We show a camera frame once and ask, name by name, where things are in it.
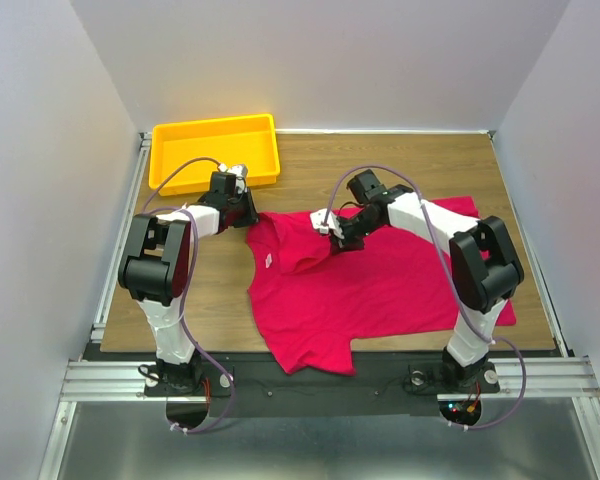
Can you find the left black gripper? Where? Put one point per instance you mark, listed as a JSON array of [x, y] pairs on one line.
[[253, 217]]

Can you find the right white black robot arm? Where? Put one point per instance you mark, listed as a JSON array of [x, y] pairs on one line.
[[477, 256]]

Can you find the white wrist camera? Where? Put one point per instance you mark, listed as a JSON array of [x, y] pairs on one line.
[[240, 171], [325, 222]]

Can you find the yellow plastic tray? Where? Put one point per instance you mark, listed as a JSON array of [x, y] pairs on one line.
[[249, 140]]

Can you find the aluminium frame rail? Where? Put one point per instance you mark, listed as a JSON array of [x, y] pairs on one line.
[[65, 411]]

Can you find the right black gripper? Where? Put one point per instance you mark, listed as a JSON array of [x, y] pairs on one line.
[[350, 244]]

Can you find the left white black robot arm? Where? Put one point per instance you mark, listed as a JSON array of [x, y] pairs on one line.
[[155, 268]]

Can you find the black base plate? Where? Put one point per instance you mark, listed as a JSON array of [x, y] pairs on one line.
[[201, 394]]

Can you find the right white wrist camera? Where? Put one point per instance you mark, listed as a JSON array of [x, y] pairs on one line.
[[325, 222]]

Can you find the red t shirt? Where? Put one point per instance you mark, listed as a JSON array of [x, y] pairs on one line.
[[308, 305]]

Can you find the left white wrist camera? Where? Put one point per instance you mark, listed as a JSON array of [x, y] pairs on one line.
[[240, 171]]

